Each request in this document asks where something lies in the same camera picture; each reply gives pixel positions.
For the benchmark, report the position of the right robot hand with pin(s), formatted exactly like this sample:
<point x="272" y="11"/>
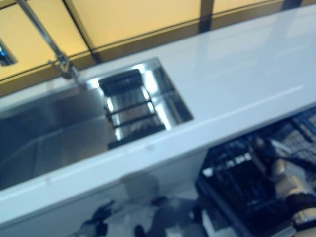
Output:
<point x="264" y="155"/>

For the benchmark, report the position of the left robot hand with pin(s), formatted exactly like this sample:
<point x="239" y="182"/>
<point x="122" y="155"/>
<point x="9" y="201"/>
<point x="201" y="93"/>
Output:
<point x="103" y="212"/>

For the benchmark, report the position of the stainless steel sink basin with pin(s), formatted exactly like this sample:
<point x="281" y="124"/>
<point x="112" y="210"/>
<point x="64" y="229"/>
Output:
<point x="49" y="128"/>

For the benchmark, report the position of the black dish drying rack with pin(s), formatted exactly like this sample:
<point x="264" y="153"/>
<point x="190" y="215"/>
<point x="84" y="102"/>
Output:
<point x="130" y="108"/>

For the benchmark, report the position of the chrome gooseneck kitchen faucet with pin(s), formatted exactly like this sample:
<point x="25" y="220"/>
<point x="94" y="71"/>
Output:
<point x="44" y="37"/>

